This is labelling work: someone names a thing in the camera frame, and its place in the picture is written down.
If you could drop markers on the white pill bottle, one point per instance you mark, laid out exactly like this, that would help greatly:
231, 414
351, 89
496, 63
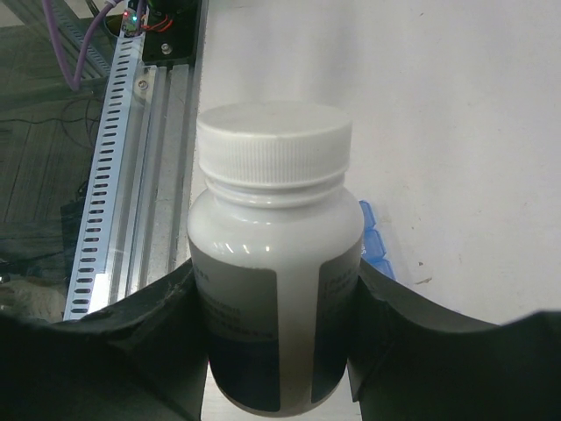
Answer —
276, 270

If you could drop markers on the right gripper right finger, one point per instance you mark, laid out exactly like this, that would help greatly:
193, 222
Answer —
412, 359

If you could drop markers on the small status circuit board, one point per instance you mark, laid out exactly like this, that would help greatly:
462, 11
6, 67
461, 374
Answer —
132, 23

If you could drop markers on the white bottle cap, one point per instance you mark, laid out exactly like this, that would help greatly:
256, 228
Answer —
273, 145

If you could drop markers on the blue weekly pill organizer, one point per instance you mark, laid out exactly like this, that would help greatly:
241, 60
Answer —
373, 250

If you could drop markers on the slotted grey cable duct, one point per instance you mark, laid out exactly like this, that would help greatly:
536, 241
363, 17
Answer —
89, 287

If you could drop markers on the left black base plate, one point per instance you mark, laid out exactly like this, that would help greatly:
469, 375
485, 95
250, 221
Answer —
172, 32

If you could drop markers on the aluminium mounting rail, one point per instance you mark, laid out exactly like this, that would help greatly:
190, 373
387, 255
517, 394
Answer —
148, 238

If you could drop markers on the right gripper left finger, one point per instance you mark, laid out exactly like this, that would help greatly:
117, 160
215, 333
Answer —
142, 358

